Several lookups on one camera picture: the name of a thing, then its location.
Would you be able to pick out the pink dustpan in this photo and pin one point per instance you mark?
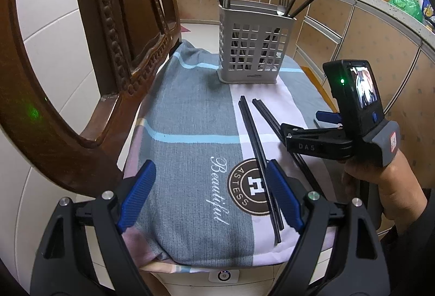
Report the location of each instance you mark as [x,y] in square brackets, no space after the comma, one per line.
[185,28]

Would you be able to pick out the blue yellow packet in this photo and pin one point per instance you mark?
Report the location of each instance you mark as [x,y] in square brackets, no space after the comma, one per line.
[429,10]

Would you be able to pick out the steel spoon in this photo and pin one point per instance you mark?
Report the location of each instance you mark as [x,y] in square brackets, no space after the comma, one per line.
[280,11]

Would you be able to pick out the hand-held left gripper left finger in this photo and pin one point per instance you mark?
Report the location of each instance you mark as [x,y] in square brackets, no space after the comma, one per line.
[137,194]

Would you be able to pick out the person's right hand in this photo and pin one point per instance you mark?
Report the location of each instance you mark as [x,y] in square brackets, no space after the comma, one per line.
[390,187]

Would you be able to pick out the grey pink printed cloth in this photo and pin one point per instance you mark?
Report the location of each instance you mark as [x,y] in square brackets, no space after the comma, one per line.
[190,119]

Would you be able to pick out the white appliance with round button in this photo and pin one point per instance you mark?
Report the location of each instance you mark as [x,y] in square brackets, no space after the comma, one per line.
[190,285]

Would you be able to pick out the carved wooden chair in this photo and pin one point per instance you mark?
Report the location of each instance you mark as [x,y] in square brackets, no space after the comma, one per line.
[102,10]

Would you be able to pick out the grey plastic utensil holder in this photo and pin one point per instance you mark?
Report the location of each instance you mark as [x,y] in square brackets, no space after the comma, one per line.
[251,44]

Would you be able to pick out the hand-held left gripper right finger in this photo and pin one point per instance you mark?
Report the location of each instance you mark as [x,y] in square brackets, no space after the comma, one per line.
[282,194]

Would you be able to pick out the green plastic bag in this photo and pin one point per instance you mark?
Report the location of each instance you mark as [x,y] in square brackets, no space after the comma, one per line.
[406,2]

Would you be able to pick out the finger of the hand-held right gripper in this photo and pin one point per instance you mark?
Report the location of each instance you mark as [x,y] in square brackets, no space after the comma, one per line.
[326,117]
[306,131]

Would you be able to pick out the person's right forearm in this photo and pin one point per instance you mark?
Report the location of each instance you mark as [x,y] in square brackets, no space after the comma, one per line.
[414,248]

